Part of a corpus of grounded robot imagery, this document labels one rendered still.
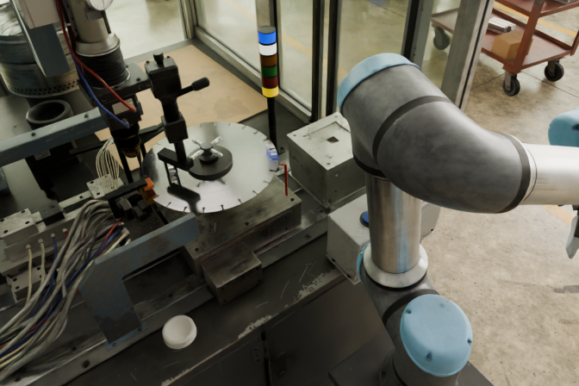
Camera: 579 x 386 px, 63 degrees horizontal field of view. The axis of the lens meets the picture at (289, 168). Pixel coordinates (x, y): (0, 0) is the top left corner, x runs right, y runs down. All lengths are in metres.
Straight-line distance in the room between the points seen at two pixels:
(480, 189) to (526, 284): 1.72
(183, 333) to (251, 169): 0.39
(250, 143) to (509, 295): 1.37
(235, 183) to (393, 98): 0.59
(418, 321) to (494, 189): 0.36
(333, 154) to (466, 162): 0.73
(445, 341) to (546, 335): 1.31
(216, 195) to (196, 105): 0.70
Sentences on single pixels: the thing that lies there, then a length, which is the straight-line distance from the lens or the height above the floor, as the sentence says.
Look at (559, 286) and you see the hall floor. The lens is 2.30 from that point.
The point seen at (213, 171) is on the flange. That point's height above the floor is 0.96.
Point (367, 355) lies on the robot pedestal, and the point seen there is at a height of 0.75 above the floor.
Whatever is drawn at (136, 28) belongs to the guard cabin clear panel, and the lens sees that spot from 2.13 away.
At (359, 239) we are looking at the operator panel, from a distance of 1.03.
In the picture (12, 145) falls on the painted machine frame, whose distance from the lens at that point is 1.21.
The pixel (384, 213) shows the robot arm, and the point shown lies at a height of 1.16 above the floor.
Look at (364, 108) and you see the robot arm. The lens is 0.59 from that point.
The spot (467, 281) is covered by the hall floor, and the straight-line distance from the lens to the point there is 2.16.
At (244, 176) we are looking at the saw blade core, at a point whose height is 0.95.
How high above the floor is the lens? 1.69
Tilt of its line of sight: 42 degrees down
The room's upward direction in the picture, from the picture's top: 2 degrees counter-clockwise
